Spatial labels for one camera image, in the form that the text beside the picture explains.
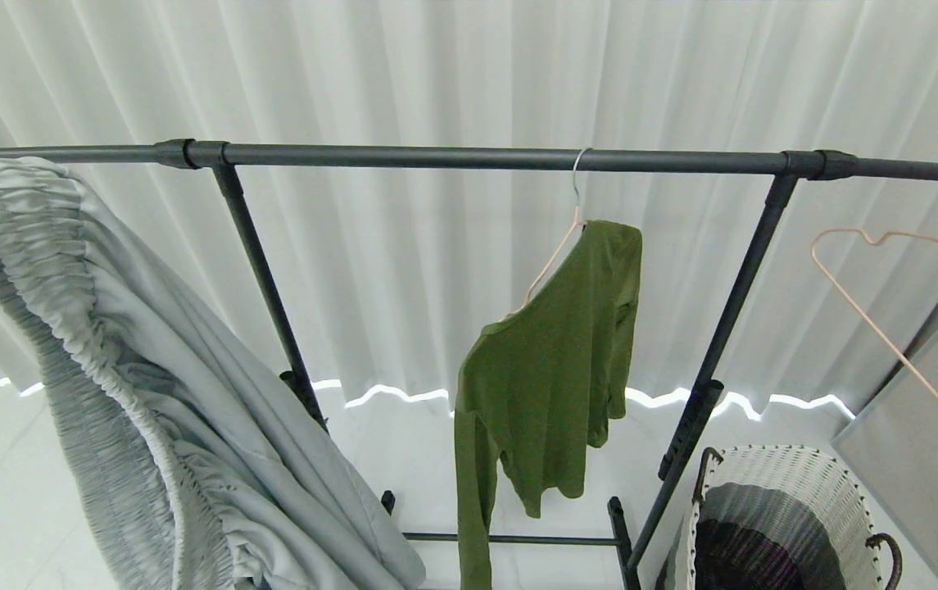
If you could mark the white laundry basket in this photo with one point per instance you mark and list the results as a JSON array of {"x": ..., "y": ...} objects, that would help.
[{"x": 804, "y": 467}]

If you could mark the pale grey garment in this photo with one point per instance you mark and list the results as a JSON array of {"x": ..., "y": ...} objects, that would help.
[{"x": 149, "y": 369}]

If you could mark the green long-sleeved shirt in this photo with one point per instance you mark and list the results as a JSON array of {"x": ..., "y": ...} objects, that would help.
[{"x": 550, "y": 369}]

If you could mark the black clothes rack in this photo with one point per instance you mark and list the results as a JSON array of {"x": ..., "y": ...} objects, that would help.
[{"x": 436, "y": 156}]

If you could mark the pink clothes hanger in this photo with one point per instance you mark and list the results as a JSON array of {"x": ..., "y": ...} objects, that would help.
[
  {"x": 870, "y": 319},
  {"x": 576, "y": 184}
]

